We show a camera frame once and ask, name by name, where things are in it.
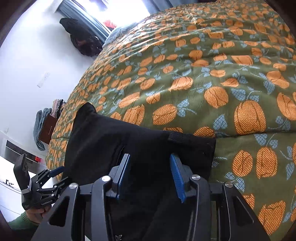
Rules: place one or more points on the clothes pile on nightstand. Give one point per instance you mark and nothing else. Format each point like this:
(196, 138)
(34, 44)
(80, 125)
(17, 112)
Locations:
(57, 107)

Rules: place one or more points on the black pants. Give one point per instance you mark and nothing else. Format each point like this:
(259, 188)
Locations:
(149, 208)

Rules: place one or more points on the black bag on wall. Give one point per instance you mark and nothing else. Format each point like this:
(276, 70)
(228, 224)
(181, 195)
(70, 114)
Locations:
(83, 39)

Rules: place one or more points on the teal curtain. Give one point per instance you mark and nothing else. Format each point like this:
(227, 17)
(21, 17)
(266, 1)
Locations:
(73, 9)

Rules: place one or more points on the person's left hand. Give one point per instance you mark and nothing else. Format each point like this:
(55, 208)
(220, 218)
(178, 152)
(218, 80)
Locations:
(37, 215)

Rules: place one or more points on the brown wooden nightstand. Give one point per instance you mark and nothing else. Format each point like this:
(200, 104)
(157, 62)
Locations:
(47, 129)

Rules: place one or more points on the olive orange floral bedspread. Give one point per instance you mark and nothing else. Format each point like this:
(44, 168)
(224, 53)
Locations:
(224, 69)

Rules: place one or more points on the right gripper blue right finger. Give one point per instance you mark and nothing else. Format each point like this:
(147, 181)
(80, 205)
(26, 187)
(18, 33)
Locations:
(181, 176)

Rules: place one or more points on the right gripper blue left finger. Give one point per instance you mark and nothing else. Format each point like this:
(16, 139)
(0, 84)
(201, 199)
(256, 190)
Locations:
(119, 175)

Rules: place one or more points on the grey towel hanging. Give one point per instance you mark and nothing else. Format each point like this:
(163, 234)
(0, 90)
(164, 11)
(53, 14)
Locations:
(39, 121)

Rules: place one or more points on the green left sleeve forearm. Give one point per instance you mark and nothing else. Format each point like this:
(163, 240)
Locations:
(26, 221)

